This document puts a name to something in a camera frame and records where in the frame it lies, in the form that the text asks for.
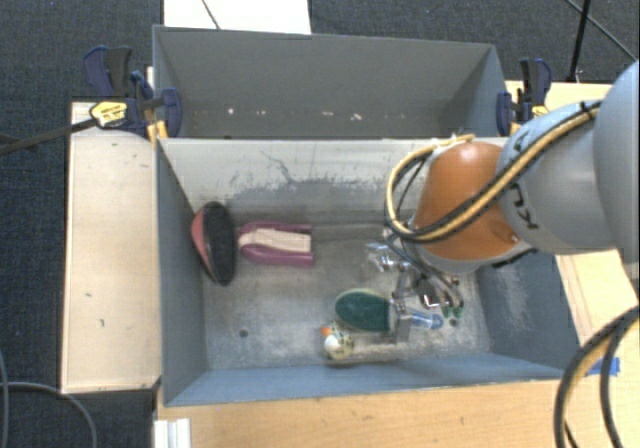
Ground white and orange toy animal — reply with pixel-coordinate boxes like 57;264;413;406
320;322;357;363

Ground red and black oval brush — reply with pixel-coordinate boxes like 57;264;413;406
190;200;239;288

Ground pale wood flat board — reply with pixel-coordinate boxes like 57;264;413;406
59;100;164;395

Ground green and yellow oval sponge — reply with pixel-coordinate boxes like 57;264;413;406
333;287;397;336

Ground grey metal bin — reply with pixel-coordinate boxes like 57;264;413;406
151;24;584;409

